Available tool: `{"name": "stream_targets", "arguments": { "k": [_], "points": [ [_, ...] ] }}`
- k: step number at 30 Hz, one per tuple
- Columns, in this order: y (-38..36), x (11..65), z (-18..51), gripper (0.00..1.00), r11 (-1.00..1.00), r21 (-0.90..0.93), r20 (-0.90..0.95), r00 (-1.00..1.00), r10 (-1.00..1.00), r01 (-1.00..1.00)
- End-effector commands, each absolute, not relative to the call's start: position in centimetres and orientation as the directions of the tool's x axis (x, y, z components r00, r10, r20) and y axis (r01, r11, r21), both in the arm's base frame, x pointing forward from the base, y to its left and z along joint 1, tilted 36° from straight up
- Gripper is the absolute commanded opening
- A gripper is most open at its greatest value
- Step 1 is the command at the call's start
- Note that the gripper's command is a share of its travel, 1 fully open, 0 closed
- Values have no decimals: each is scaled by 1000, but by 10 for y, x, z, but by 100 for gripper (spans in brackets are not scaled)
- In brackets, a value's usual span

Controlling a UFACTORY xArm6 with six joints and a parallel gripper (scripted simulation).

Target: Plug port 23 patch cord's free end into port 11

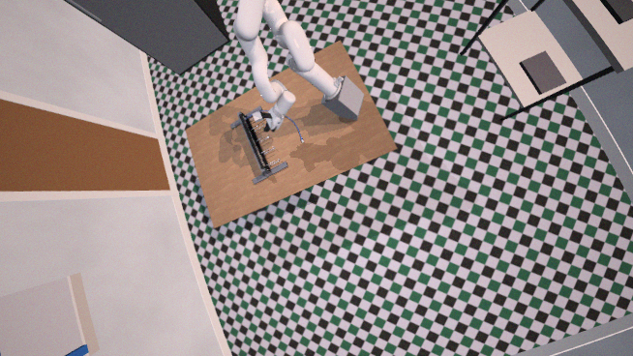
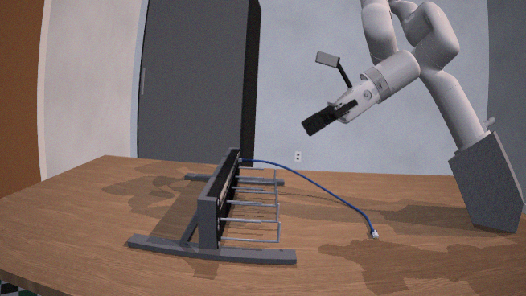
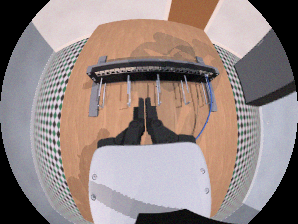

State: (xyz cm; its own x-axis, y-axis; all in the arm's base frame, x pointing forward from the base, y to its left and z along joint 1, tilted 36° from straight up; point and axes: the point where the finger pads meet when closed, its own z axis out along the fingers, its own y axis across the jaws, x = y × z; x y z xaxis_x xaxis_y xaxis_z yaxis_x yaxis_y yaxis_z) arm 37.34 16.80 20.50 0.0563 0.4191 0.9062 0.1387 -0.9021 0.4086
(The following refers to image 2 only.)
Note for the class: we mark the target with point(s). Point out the white network cable plug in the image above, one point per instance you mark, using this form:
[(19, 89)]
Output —
[(374, 234)]

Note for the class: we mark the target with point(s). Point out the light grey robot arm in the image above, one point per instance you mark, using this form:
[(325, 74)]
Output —
[(428, 30)]

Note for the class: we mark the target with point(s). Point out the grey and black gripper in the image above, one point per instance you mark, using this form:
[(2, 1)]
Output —
[(342, 110)]

